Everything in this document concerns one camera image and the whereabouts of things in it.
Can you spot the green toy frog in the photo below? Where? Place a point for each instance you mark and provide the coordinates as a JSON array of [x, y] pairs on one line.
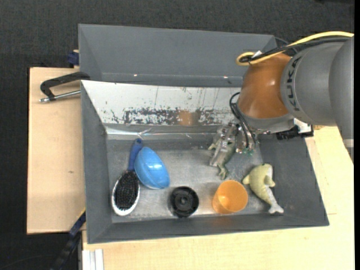
[[222, 162]]

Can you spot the pale green toy whale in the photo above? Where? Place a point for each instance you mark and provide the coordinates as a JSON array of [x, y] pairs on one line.
[[261, 183]]

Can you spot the orange plastic cup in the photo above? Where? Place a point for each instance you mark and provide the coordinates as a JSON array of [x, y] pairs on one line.
[[229, 197]]

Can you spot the black round ribbed disc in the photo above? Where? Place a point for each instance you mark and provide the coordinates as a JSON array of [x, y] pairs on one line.
[[184, 202]]

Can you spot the blue plastic bowl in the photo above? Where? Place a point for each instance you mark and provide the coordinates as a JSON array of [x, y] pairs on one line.
[[152, 167]]

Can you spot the grey metal bin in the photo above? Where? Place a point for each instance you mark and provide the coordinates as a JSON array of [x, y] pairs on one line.
[[197, 52]]

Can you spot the pale wood board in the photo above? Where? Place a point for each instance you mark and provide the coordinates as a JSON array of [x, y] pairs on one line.
[[53, 150]]

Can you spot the black cylinder on white bracket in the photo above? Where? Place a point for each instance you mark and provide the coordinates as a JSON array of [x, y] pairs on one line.
[[292, 133]]

